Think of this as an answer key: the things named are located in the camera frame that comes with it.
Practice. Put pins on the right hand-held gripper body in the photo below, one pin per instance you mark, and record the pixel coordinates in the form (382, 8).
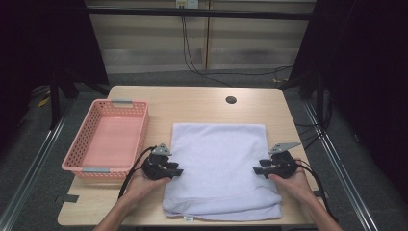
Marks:
(284, 166)

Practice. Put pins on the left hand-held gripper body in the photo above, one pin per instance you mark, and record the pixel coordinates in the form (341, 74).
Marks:
(157, 168)

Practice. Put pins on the white towel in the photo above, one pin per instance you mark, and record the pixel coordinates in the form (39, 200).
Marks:
(221, 166)

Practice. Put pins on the pink plastic basket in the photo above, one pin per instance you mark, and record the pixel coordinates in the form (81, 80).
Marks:
(112, 141)

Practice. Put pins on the person's right hand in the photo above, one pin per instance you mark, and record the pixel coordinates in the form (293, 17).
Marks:
(296, 187)

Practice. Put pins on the person's left hand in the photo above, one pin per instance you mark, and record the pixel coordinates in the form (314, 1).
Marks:
(141, 187)

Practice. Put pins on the black metal stand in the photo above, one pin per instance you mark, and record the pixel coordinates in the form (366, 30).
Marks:
(312, 86)
(55, 102)

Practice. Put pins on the black tape piece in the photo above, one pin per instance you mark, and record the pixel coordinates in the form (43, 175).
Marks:
(70, 198)

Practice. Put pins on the yellow floor marker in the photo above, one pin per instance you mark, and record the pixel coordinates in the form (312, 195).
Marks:
(43, 101)

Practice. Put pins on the black horizontal bar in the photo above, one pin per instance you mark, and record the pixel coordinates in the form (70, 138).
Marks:
(192, 13)

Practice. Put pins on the white power outlet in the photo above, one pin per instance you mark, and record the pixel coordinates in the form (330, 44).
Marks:
(187, 3)

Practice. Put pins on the metal floor rail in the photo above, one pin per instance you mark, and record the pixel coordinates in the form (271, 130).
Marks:
(343, 173)
(29, 179)

